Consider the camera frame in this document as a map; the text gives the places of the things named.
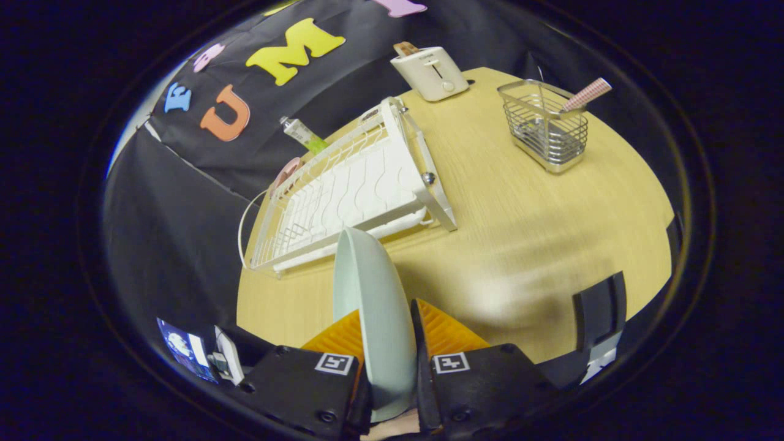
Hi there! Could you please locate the black chair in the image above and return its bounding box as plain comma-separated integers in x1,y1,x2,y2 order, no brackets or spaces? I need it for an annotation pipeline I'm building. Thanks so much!
539,271,628,390

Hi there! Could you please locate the green dish soap bottle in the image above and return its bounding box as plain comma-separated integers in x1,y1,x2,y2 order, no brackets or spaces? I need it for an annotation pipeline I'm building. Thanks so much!
280,116,330,155

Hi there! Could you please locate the cream toaster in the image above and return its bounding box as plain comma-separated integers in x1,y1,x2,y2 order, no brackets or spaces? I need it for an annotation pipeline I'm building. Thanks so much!
390,47,470,102

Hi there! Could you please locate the computer monitor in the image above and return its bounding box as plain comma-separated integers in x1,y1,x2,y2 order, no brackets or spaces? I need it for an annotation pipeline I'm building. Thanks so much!
156,317,219,384

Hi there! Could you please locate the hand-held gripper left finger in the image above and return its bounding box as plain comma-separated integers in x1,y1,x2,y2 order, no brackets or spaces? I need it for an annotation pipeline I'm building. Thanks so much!
240,309,373,439

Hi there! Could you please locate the white dish rack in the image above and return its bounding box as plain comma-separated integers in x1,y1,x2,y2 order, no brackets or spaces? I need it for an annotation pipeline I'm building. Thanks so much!
238,96,458,274

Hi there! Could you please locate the metal wire basket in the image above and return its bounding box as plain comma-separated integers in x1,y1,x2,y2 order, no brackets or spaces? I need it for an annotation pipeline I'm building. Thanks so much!
497,79,589,175

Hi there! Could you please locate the pink checked handle spoon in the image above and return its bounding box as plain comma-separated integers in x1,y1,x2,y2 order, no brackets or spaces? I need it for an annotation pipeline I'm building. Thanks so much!
560,77,613,113

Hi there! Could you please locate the pale green plate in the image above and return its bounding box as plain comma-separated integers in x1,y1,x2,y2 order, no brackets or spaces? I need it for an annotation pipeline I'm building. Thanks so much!
333,226,418,423

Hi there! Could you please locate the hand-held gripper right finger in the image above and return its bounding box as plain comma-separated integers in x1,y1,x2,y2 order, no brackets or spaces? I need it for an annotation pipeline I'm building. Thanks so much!
409,298,559,440

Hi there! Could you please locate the small pink plate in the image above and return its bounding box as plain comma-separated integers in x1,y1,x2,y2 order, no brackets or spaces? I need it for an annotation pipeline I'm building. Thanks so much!
269,157,302,197

